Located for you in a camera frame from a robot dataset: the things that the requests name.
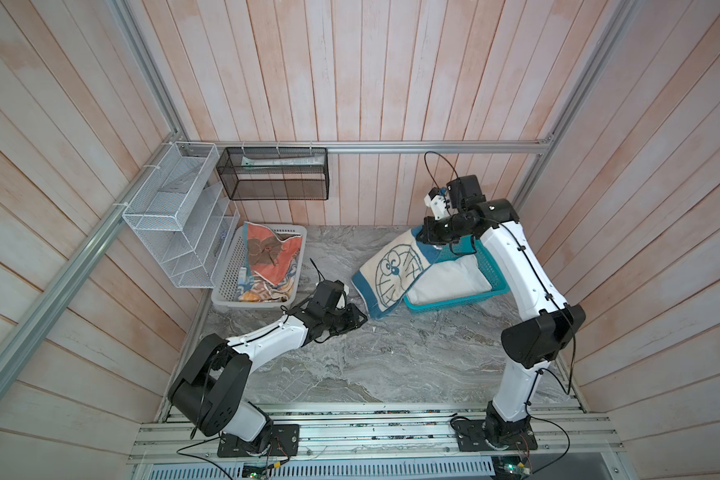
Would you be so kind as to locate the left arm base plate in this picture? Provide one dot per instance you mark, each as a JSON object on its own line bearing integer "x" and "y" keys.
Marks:
{"x": 274, "y": 440}

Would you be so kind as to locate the blue patterned towel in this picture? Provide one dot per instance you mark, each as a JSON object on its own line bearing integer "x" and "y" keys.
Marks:
{"x": 384, "y": 279}

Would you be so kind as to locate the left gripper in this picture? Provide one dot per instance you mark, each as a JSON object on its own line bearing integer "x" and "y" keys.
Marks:
{"x": 352, "y": 311}

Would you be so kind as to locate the red orange towel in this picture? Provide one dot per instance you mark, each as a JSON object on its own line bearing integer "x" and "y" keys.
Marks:
{"x": 269, "y": 255}

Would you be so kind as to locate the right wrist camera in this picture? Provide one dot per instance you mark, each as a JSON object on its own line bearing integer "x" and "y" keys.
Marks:
{"x": 438, "y": 202}

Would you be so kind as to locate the white laundry basket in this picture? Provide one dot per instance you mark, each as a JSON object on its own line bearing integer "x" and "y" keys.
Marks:
{"x": 224, "y": 294}

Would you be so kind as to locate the white towel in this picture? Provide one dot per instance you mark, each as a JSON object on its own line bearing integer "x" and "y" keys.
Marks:
{"x": 449, "y": 280}

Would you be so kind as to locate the small patterned cloth in basket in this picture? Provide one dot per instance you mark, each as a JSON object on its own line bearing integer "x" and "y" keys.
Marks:
{"x": 252, "y": 288}

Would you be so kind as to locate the aluminium frame rail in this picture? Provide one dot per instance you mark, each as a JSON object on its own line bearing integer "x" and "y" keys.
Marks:
{"x": 401, "y": 147}

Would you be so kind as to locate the white wire mesh shelf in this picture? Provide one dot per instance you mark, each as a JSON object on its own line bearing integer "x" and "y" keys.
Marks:
{"x": 181, "y": 215}

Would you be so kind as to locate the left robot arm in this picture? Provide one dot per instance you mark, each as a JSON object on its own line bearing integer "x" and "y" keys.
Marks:
{"x": 209, "y": 390}

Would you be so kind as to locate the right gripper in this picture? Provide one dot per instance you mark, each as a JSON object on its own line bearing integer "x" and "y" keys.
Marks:
{"x": 427, "y": 229}

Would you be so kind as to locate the teal plastic basket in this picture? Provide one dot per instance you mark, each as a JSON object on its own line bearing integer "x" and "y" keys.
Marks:
{"x": 487, "y": 265}

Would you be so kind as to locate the black wire mesh basket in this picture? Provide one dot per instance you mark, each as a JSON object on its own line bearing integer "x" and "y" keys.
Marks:
{"x": 275, "y": 173}

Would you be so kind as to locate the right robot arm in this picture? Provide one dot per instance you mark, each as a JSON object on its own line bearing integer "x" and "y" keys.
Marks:
{"x": 548, "y": 323}

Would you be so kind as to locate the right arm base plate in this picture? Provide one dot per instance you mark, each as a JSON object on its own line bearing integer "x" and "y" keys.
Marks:
{"x": 493, "y": 434}

